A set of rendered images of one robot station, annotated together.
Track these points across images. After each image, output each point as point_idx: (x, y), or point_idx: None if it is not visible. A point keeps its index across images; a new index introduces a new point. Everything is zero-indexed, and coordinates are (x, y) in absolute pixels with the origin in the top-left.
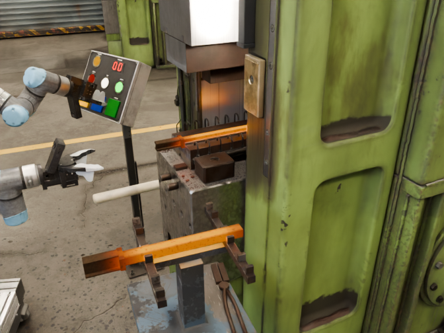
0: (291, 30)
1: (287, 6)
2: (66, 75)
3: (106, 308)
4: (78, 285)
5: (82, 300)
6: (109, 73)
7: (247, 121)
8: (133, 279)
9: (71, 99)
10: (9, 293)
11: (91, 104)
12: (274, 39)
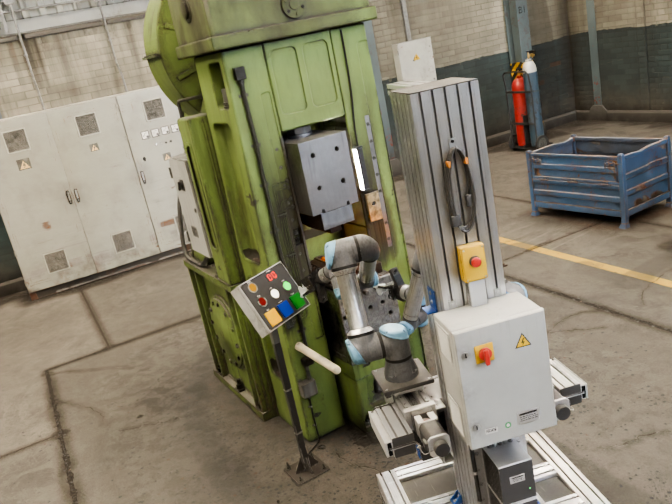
0: (387, 169)
1: (382, 161)
2: (315, 270)
3: (369, 469)
4: (343, 498)
5: (362, 487)
6: (270, 285)
7: (369, 230)
8: (330, 467)
9: (323, 286)
10: (397, 470)
11: (281, 315)
12: (380, 177)
